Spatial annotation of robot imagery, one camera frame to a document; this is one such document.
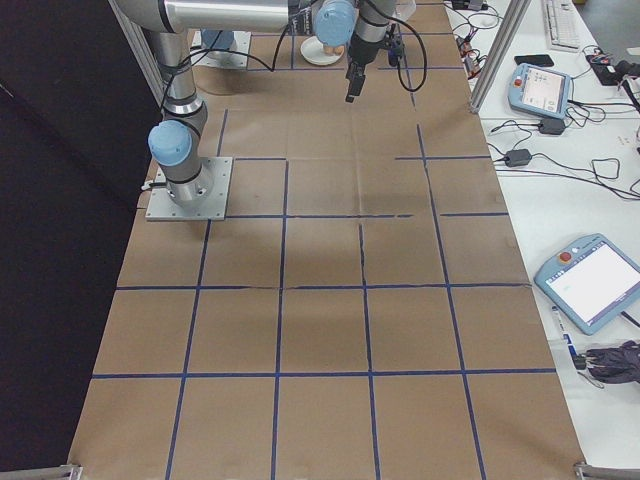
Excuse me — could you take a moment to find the white round plate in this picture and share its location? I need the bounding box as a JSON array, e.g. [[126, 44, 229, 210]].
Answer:
[[300, 35, 347, 67]]

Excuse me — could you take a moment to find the black printed box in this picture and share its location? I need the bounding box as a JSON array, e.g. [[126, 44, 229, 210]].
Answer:
[[289, 0, 317, 36]]

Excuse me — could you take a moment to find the black smartphone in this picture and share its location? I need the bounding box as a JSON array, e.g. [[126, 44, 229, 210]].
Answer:
[[514, 53, 555, 69]]

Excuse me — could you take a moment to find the grey teach pendant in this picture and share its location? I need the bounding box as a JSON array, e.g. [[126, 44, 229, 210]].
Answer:
[[533, 232, 640, 336], [507, 63, 576, 120]]

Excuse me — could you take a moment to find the white keyboard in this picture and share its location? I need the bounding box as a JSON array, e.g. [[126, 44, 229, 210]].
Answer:
[[542, 0, 584, 51]]

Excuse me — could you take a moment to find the black power strip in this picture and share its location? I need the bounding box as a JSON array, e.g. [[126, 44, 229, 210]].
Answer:
[[583, 45, 621, 85]]

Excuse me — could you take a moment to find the white pen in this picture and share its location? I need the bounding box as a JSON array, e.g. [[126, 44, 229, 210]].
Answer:
[[551, 303, 576, 351]]

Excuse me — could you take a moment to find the dark purple folded umbrella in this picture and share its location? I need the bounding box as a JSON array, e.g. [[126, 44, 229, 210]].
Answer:
[[574, 339, 640, 386]]

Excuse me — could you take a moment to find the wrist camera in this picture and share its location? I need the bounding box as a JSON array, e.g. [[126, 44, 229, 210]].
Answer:
[[385, 27, 405, 68]]

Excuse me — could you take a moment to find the black camera cable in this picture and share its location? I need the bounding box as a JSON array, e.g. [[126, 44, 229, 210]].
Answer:
[[387, 14, 429, 93]]

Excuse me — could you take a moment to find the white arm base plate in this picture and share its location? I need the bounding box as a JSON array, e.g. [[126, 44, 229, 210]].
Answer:
[[144, 156, 235, 222], [199, 29, 251, 69]]

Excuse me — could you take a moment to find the aluminium post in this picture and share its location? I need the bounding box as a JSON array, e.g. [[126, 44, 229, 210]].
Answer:
[[468, 0, 532, 114]]

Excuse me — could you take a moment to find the black adapter cable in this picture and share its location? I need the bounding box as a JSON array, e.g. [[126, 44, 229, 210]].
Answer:
[[529, 152, 640, 201], [491, 118, 540, 147]]

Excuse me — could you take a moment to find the aluminium frame bar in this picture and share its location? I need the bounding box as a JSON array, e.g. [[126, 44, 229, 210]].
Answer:
[[107, 0, 169, 109]]

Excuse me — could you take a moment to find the black gadget with wires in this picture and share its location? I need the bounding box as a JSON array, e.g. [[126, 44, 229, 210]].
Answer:
[[617, 59, 640, 96]]

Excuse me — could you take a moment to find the black frame cover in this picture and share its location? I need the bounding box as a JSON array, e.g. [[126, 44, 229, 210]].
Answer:
[[0, 0, 166, 474]]

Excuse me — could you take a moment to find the metal corner bracket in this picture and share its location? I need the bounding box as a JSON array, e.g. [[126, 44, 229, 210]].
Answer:
[[0, 463, 82, 480], [573, 462, 640, 480]]

